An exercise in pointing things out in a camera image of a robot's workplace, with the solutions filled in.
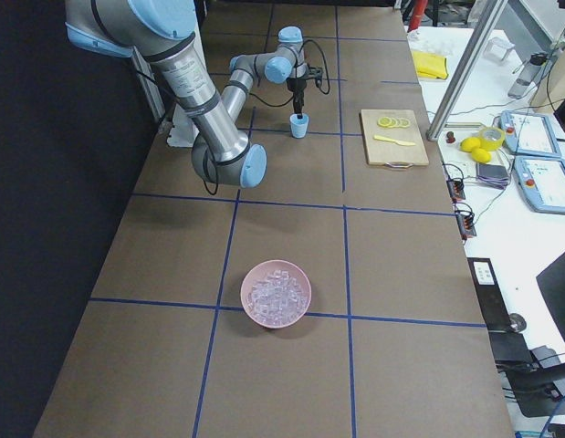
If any aluminium frame post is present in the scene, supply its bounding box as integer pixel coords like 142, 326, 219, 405
426, 0, 508, 141

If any pink bowl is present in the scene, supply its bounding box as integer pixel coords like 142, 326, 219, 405
240, 260, 312, 329

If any yellow tape roll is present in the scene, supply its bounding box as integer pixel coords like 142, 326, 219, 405
477, 127, 506, 151

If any wooden cutting board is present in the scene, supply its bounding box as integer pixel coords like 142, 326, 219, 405
360, 109, 429, 169

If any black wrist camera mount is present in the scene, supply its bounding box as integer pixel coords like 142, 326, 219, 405
305, 67, 324, 89

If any pile of clear ice cubes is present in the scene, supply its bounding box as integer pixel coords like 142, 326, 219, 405
245, 269, 309, 327

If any yellow cloth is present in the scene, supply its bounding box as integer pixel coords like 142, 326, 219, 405
412, 50, 449, 80

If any orange black connector strip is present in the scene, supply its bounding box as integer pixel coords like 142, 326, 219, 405
446, 179, 466, 203
455, 210, 476, 241

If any clear water bottle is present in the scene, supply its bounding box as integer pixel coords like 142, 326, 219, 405
507, 52, 549, 99

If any light blue plastic cup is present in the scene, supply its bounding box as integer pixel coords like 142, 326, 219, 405
289, 113, 309, 139

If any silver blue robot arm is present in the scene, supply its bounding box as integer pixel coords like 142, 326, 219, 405
65, 0, 309, 188

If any yellow plastic knife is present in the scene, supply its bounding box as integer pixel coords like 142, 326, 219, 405
373, 135, 416, 147

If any robot teach pendant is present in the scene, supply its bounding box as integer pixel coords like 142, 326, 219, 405
514, 156, 565, 214
499, 110, 561, 158

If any black monitor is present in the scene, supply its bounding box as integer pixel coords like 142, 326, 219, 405
536, 252, 565, 342

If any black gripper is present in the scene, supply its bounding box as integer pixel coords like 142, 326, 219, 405
286, 78, 307, 120

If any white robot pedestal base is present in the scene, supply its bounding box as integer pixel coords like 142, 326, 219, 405
161, 105, 199, 148

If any yellow lemon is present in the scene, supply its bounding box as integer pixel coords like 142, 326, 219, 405
460, 137, 481, 153
470, 148, 491, 164

